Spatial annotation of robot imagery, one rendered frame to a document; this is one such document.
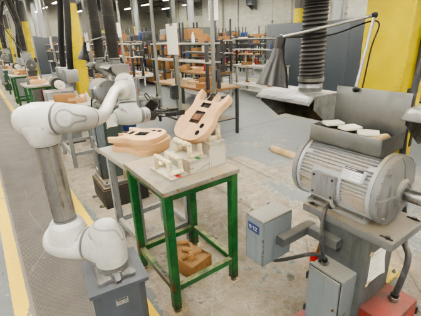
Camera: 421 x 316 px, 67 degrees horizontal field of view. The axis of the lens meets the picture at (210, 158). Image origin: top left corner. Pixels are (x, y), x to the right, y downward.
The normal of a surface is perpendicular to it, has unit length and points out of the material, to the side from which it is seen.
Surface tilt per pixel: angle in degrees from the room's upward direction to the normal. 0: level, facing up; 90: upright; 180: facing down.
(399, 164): 63
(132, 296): 90
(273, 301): 0
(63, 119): 77
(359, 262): 90
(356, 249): 90
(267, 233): 90
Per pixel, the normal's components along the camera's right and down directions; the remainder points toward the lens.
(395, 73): -0.81, 0.23
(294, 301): -0.04, -0.93
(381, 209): 0.14, 0.45
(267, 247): 0.58, 0.27
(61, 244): -0.11, 0.32
